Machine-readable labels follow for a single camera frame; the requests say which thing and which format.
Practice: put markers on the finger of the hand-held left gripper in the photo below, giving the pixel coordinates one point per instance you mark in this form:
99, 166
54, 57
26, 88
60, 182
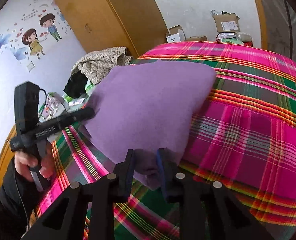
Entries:
83, 111
85, 117

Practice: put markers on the person's left hand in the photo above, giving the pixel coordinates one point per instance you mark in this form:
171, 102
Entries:
24, 160

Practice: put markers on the wooden headboard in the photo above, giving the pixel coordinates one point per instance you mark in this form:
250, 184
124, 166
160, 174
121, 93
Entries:
3, 155

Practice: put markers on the pink green plaid bed sheet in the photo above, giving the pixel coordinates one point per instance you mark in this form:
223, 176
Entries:
250, 130

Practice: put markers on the black garment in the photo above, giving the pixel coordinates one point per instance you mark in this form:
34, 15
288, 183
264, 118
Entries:
75, 85

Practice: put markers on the pile of medicine boxes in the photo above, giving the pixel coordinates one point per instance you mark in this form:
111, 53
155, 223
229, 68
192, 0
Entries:
51, 106

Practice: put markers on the purple fleece pants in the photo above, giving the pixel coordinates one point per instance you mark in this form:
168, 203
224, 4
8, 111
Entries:
148, 105

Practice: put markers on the wooden door frame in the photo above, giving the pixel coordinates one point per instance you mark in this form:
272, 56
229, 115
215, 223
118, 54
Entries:
259, 12

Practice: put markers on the open brown cardboard box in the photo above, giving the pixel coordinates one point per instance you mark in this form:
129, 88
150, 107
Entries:
226, 25

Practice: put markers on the white wall switch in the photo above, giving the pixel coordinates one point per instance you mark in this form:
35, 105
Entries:
30, 66

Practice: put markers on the person's left forearm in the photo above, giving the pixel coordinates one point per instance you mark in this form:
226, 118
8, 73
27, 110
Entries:
8, 205

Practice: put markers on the small closed brown cardboard box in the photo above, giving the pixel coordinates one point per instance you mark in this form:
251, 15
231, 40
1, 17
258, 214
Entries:
196, 38

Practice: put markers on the white cardboard box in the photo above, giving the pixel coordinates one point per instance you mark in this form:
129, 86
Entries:
174, 36

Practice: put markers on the wooden wardrobe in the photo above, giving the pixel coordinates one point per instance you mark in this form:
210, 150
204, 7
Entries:
108, 17

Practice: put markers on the green tissue pack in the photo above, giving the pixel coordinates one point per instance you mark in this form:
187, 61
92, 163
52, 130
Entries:
90, 87

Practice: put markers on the cartoon wall sticker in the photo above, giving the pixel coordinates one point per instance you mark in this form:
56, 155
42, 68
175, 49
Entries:
35, 37

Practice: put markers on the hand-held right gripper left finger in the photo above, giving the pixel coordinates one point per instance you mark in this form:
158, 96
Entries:
130, 172

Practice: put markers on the red gift box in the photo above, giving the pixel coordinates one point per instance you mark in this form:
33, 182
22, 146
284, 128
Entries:
247, 41

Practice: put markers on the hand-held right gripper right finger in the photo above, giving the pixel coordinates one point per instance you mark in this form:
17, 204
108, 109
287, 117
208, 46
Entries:
160, 172

